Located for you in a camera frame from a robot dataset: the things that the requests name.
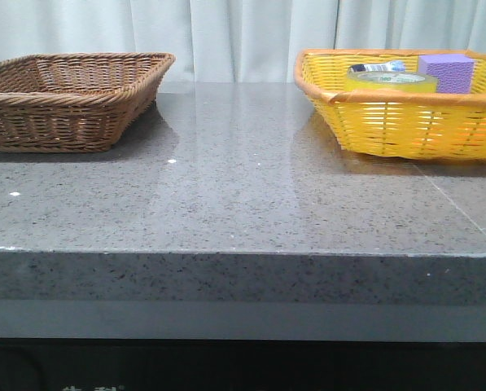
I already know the small labelled spice jar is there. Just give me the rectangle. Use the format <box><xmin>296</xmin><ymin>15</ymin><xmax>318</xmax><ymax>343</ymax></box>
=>
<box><xmin>347</xmin><ymin>60</ymin><xmax>406</xmax><ymax>74</ymax></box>

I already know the white curtain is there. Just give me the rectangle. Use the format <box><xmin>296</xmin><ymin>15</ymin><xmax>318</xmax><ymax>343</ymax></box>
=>
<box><xmin>0</xmin><ymin>1</ymin><xmax>486</xmax><ymax>82</ymax></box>

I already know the purple foam block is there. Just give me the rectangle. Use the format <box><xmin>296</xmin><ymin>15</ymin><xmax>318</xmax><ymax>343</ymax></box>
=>
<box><xmin>418</xmin><ymin>54</ymin><xmax>475</xmax><ymax>94</ymax></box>

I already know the yellow woven basket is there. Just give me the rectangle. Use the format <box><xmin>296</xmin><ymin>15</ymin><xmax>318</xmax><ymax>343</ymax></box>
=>
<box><xmin>294</xmin><ymin>49</ymin><xmax>486</xmax><ymax>160</ymax></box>

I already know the brown wicker basket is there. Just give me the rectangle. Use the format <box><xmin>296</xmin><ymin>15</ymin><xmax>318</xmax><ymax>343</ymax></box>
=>
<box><xmin>0</xmin><ymin>52</ymin><xmax>175</xmax><ymax>153</ymax></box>

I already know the yellow packing tape roll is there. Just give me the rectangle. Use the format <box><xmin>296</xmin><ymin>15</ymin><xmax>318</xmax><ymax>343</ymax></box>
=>
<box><xmin>344</xmin><ymin>72</ymin><xmax>438</xmax><ymax>93</ymax></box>

